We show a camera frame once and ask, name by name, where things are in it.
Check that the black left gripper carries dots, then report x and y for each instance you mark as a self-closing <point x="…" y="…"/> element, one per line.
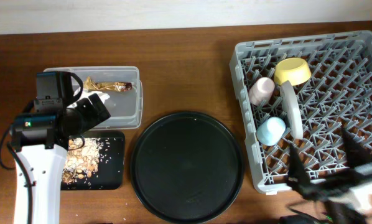
<point x="94" y="118"/>

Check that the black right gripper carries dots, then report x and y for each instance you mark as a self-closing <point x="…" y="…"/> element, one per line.
<point x="301" y="182"/>

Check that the gold snack wrapper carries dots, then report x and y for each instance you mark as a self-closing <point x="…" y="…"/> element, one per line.
<point x="89" y="84"/>

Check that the food scraps and rice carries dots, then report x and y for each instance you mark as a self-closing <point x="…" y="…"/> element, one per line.
<point x="85" y="157"/>

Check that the blue plastic cup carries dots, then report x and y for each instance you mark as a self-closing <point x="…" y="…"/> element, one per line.
<point x="270" y="132"/>

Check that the light grey plate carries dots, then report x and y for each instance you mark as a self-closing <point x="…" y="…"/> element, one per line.
<point x="291" y="107"/>

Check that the pink plastic cup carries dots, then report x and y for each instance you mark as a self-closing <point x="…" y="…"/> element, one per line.
<point x="261" y="91"/>

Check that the yellow bowl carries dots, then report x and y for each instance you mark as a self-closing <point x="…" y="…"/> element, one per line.
<point x="295" y="70"/>

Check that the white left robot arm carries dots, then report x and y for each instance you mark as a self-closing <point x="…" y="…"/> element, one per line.
<point x="39" y="143"/>

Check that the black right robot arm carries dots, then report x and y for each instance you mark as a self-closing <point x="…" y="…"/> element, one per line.
<point x="334" y="213"/>

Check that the grey dishwasher rack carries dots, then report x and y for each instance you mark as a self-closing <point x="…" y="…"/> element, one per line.
<point x="337" y="96"/>

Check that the clear plastic bin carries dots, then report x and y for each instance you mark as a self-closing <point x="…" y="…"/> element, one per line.
<point x="126" y="107"/>

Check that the rectangular black tray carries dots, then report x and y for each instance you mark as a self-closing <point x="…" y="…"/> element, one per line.
<point x="111" y="173"/>

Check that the round black serving tray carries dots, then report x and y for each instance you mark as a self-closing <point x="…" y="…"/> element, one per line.
<point x="187" y="167"/>

